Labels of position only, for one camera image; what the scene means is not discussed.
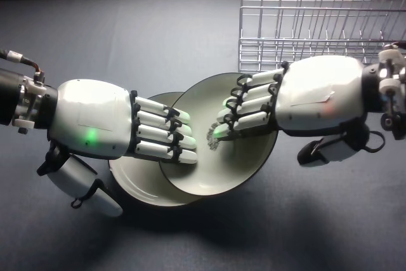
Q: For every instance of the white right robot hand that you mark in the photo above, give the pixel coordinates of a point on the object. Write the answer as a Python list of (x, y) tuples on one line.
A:
[(317, 99)]

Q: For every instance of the white plate with leaf print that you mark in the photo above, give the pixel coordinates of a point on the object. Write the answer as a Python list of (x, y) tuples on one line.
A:
[(142, 185), (190, 171)]

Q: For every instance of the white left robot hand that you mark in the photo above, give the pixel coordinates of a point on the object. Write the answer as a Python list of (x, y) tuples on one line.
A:
[(92, 109)]

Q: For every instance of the grey table cloth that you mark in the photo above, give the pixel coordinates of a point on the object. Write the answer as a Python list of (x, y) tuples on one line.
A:
[(127, 45)]

